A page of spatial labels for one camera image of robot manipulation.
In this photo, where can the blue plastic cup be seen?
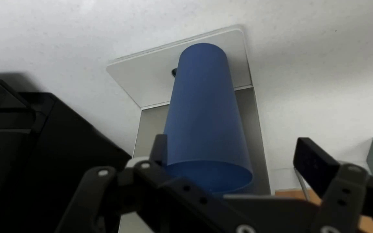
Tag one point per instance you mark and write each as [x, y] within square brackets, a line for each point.
[203, 120]

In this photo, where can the black microwave oven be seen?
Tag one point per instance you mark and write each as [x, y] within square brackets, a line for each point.
[44, 142]

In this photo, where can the silver coffee maker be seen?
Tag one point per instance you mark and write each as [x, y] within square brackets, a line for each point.
[148, 78]

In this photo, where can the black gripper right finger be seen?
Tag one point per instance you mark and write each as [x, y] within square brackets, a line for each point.
[350, 194]

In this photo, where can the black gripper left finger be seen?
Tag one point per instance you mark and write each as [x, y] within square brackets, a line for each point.
[161, 198]

